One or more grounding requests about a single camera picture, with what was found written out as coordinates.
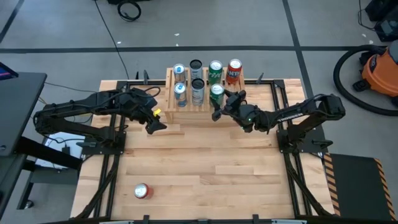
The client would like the orange shop vacuum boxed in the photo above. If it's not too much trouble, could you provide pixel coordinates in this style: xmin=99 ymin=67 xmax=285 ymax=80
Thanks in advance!
xmin=353 ymin=40 xmax=398 ymax=108
xmin=333 ymin=44 xmax=398 ymax=117

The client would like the laptop screen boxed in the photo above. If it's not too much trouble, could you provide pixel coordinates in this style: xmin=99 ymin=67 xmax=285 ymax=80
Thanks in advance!
xmin=0 ymin=61 xmax=19 ymax=81

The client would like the white Celsius can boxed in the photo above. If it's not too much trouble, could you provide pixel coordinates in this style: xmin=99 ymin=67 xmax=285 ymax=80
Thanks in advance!
xmin=190 ymin=78 xmax=206 ymax=107
xmin=189 ymin=58 xmax=203 ymax=81

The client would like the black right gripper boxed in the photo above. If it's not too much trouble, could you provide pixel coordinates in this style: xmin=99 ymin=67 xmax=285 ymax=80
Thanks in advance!
xmin=211 ymin=90 xmax=272 ymax=133

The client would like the blue silver Red Bull can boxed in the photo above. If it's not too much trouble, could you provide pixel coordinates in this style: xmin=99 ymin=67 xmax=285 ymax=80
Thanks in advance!
xmin=173 ymin=82 xmax=188 ymax=108
xmin=172 ymin=63 xmax=187 ymax=85

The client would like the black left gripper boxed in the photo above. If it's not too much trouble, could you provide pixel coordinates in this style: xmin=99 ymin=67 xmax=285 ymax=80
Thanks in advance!
xmin=119 ymin=87 xmax=168 ymax=136

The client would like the black equipment case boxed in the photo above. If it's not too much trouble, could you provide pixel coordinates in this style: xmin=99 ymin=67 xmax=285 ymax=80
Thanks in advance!
xmin=357 ymin=0 xmax=398 ymax=43

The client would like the long black floor cable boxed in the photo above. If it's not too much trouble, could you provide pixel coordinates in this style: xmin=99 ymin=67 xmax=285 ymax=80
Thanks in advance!
xmin=93 ymin=0 xmax=130 ymax=80

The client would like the black aluminium table frame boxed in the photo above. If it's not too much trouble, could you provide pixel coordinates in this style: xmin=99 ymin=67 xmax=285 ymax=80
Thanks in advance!
xmin=70 ymin=79 xmax=336 ymax=224

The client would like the thin black floor cable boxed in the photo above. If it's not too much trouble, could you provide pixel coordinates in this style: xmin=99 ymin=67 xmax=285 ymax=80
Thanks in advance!
xmin=43 ymin=81 xmax=99 ymax=94

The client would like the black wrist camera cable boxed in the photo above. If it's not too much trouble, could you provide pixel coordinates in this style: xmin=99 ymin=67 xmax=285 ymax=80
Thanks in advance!
xmin=144 ymin=86 xmax=162 ymax=99

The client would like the green Sprite can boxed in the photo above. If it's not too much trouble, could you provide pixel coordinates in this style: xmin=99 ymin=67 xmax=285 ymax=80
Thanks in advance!
xmin=207 ymin=60 xmax=223 ymax=85
xmin=209 ymin=83 xmax=225 ymax=108

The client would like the white paper sheet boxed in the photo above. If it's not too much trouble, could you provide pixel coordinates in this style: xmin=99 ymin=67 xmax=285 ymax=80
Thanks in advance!
xmin=35 ymin=132 xmax=86 ymax=169

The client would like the black hazard-striped floor mat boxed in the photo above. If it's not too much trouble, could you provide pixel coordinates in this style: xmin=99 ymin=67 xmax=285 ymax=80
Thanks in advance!
xmin=323 ymin=152 xmax=398 ymax=222

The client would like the red Fanta can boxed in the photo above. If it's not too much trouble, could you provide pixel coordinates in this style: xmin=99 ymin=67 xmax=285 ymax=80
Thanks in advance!
xmin=134 ymin=182 xmax=154 ymax=200
xmin=225 ymin=58 xmax=243 ymax=85

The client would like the coiled black cable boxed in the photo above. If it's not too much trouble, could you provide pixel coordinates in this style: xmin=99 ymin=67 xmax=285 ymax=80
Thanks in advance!
xmin=117 ymin=0 xmax=142 ymax=22

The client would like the wooden slatted shelf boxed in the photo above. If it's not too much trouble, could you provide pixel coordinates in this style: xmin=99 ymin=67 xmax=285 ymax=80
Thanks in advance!
xmin=164 ymin=67 xmax=249 ymax=124

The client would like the black desk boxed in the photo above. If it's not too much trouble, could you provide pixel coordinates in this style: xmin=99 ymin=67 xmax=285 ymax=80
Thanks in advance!
xmin=0 ymin=72 xmax=83 ymax=215

